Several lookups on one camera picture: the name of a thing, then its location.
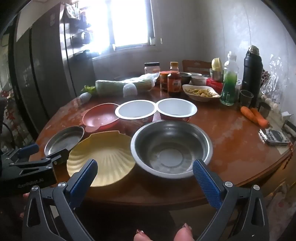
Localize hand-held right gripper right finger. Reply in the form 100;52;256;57
192;159;270;241

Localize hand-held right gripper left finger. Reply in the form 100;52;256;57
22;159;99;241

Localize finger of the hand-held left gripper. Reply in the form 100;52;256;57
8;148;70;176
0;143;40;165

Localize small steel plate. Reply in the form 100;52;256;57
44;126;85;156

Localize yellow shell-shaped plate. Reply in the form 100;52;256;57
67;130;136;188

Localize large steel bowl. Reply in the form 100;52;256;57
130;120;213;179

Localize orange plastic plate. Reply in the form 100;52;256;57
82;103;121;133

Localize white paper bowl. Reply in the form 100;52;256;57
115;100;158;123
157;98;197;122

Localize person's right foot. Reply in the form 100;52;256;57
174;222;193;241

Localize fruit in white foam net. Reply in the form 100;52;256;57
122;83;138;98
79;92;92;103

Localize glass sliding door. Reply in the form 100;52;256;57
0;14;35;151

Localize green leafy lettuce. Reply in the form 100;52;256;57
81;85;97;95

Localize grey refrigerator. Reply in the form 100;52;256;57
9;2;96;139

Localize carrot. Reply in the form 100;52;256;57
240;106;266;127
251;108;270;128

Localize plastic-wrapped napa cabbage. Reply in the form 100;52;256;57
95;74;160;95

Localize white plate of food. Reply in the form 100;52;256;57
182;84;221;102

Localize steel cup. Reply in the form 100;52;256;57
258;102;271;119

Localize glass cup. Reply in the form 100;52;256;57
239;90;254;107

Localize green drink bottle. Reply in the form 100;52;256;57
220;51;239;106

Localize red tissue box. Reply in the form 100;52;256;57
206;77;224;89

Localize ceramic bowl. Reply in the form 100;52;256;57
191;75;208;86

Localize garlic bulbs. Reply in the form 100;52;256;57
265;97;281;113

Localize amber bottle with orange cap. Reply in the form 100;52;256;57
167;62;182;96

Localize steel bowl holding yellow cup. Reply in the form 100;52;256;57
209;68;224;82

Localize sauce jar with red lid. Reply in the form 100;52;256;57
159;71;171;91

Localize black thermos flask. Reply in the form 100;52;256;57
241;45;264;108

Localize wooden chair back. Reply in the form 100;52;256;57
182;60;213;75

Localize yellow plastic cup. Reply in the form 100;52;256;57
211;58;223;71

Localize plastic jar with black lid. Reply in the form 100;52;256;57
144;62;160;75

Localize clear plastic bag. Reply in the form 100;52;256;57
261;54;286;102

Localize green white plastic bag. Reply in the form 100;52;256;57
64;3;81;19

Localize window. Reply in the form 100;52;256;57
91;0;163;52

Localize black frame stand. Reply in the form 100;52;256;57
282;120;296;135

